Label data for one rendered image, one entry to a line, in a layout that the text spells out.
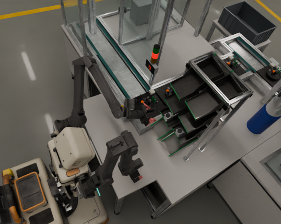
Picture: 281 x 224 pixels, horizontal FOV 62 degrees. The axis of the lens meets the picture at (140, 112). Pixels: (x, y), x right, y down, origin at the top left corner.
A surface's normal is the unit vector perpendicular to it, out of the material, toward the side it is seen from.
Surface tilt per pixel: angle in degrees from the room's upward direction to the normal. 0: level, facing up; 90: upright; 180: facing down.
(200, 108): 25
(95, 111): 0
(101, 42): 0
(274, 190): 0
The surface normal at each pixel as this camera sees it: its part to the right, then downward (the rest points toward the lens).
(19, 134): 0.12, -0.53
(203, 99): -0.28, -0.37
